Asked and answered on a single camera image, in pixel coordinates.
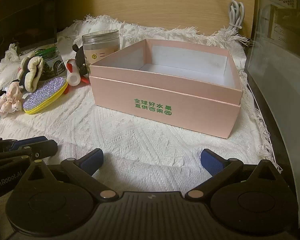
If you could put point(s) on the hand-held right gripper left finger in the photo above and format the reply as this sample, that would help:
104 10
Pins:
95 158

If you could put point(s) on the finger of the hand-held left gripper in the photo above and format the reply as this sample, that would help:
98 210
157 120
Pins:
46 150
32 141

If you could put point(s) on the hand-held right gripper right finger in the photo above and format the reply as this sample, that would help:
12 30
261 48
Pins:
211 160

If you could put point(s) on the silver glitter pouch yellow trim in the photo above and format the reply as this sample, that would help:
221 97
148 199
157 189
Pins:
43 93

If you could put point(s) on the white plush doll black hair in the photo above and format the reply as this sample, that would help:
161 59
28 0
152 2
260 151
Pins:
31 72

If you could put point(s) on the pink cardboard box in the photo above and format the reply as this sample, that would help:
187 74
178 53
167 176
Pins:
165 92

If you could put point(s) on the black plush toy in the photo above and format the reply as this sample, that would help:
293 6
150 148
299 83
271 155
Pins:
79 56

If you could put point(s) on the white fringed blanket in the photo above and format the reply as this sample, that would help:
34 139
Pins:
115 135

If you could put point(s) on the pink lace scrunchie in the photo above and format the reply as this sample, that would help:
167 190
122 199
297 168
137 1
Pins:
8 101

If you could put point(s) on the white red small bottle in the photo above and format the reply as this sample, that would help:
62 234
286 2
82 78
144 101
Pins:
73 76

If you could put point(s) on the green lid glass jar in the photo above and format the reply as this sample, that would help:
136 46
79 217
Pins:
52 65

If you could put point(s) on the white lace cloth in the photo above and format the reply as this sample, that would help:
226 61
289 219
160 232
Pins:
12 52

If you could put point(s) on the clear plastic jar tan lid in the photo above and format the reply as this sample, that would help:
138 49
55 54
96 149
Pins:
100 45

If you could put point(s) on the dark monitor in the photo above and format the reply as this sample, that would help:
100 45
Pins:
27 22

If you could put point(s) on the glass panel computer case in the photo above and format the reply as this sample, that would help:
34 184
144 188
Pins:
280 55

